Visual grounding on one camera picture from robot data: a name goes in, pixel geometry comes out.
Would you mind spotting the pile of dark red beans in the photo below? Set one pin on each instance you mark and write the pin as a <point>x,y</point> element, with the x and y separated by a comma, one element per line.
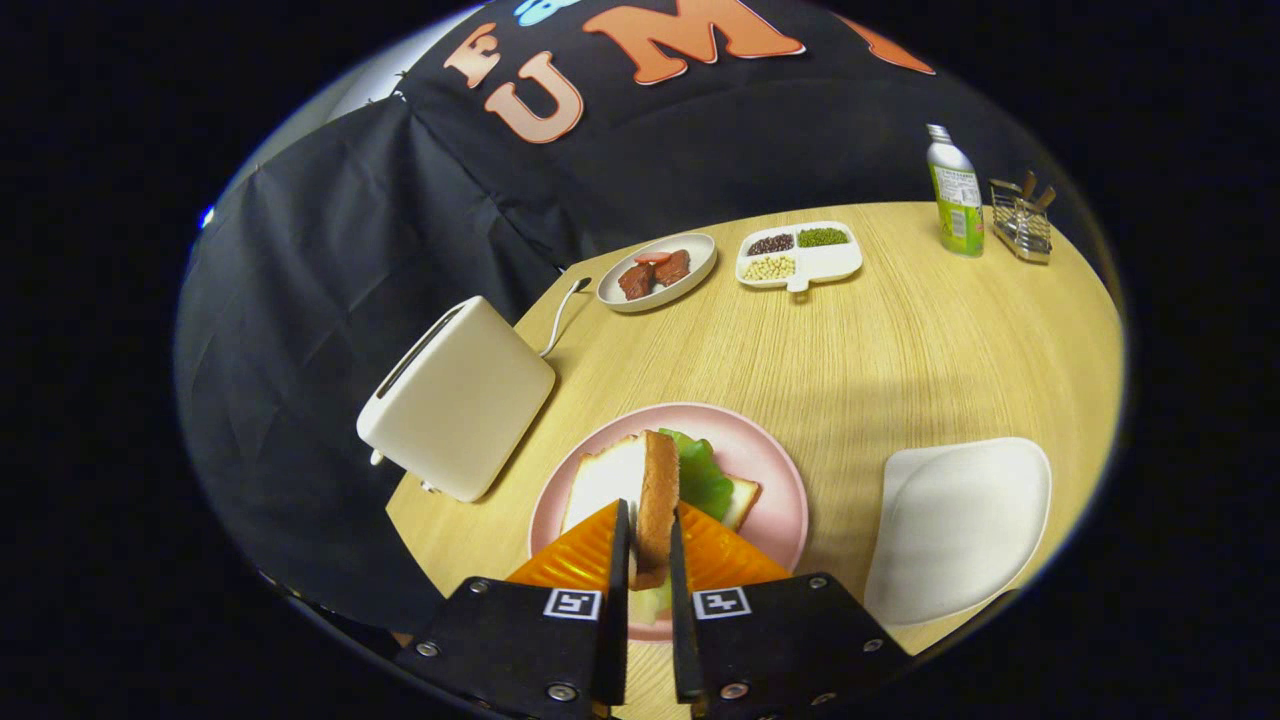
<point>771,244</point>

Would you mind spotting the green label metal bottle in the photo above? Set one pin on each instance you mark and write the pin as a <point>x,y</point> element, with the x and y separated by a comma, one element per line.
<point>958,205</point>

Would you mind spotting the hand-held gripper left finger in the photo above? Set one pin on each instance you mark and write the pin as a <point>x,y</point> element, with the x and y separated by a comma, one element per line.
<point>618,570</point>

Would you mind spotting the pink round plate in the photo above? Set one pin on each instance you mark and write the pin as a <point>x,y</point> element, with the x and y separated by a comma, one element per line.
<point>770,470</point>

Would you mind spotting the red tomato slice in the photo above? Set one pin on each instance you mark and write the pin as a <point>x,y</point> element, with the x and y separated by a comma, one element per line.
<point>653,258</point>

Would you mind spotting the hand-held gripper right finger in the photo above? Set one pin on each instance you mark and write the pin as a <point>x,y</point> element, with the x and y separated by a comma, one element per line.
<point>680,590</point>

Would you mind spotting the pile of green mung beans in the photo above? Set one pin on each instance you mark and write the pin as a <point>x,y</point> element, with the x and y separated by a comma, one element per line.
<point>823,237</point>

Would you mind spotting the white sandwich bread slice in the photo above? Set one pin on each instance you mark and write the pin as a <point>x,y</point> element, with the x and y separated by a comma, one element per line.
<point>742,502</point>

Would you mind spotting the brown meat piece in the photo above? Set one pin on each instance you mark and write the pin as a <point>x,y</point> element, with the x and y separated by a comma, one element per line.
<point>672,268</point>
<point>636,282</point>

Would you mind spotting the white divided dish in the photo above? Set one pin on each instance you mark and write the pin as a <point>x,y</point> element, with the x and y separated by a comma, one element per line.
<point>830,263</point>

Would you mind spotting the white curved plate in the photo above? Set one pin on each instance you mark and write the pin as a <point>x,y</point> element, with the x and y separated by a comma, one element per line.
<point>955,530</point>

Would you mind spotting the pile of yellow soybeans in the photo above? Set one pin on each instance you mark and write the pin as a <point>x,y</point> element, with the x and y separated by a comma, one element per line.
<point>768,268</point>

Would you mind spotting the toasted bread slice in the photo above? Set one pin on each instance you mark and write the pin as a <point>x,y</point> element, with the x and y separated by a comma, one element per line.
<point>657,500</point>

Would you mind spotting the green lettuce leaf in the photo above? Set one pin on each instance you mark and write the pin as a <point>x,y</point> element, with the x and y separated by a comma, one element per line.
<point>705,480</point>

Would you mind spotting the black backdrop cloth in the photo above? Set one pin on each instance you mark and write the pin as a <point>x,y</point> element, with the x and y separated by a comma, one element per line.
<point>330,230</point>

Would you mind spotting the white toaster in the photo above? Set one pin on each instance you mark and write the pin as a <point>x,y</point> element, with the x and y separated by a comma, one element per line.
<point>460,400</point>

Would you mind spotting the grey oval plate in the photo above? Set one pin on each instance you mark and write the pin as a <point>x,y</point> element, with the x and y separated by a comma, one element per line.
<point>700,255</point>

